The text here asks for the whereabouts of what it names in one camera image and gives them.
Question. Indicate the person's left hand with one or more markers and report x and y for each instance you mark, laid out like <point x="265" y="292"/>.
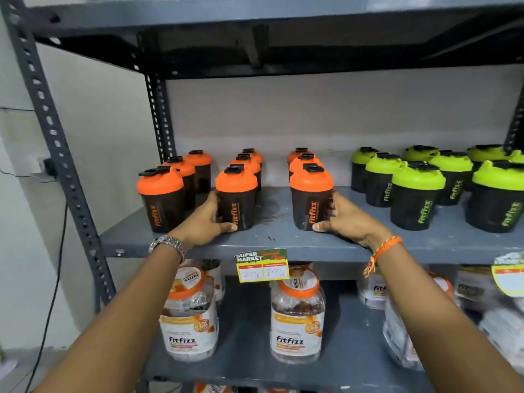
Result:
<point x="199" y="227"/>

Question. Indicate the person's right hand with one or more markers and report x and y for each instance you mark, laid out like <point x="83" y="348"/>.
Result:
<point x="354" y="223"/>

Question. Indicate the person's left thumb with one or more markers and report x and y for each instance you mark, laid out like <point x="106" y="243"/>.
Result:
<point x="227" y="228"/>

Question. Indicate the person's right thumb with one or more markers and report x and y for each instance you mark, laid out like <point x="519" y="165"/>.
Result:
<point x="323" y="227"/>

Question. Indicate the orange lid black shaker bottle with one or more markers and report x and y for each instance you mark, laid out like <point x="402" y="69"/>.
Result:
<point x="309" y="200"/>
<point x="237" y="200"/>

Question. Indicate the person's left forearm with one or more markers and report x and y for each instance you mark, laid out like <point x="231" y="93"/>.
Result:
<point x="123" y="327"/>

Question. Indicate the person's right forearm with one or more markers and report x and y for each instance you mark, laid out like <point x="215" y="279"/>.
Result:
<point x="442" y="323"/>

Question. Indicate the grey metal shelving rack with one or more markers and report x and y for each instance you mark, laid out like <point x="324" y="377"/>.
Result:
<point x="282" y="238"/>

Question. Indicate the green and yellow price tag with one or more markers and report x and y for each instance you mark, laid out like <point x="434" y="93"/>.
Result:
<point x="262" y="266"/>
<point x="509" y="276"/>

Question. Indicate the silver metal wristwatch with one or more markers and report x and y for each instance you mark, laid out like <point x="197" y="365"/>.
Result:
<point x="170" y="243"/>

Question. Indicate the group of orange lid shakers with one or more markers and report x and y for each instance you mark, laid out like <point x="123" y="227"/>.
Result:
<point x="161" y="200"/>

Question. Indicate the group of green lid shakers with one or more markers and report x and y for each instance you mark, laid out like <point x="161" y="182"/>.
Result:
<point x="415" y="200"/>

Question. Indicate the white plastic pouch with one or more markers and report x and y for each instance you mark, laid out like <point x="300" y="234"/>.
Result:
<point x="503" y="335"/>
<point x="473" y="288"/>

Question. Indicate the black wall plug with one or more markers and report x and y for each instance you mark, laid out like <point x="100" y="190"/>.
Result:
<point x="50" y="167"/>

